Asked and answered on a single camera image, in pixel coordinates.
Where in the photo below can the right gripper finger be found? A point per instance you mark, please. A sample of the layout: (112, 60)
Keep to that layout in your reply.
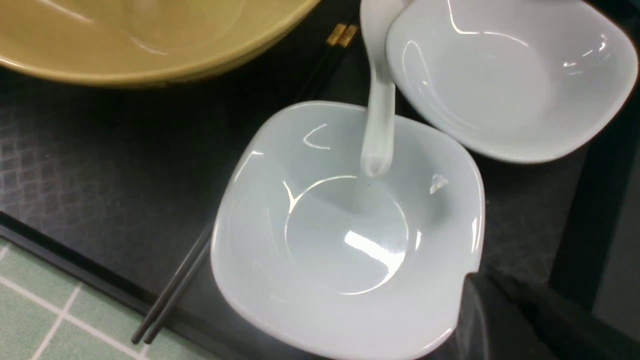
(504, 318)

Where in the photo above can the white square dish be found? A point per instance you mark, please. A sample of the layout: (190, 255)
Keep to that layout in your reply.
(314, 253)
(520, 81)

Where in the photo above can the white ceramic soup spoon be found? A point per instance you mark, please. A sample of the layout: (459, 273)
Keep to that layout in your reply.
(375, 18)

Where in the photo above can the yellow noodle bowl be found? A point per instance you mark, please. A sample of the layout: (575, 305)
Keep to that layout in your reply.
(141, 43)

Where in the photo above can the green checkered table mat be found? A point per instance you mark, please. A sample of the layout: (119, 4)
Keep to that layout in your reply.
(46, 314)

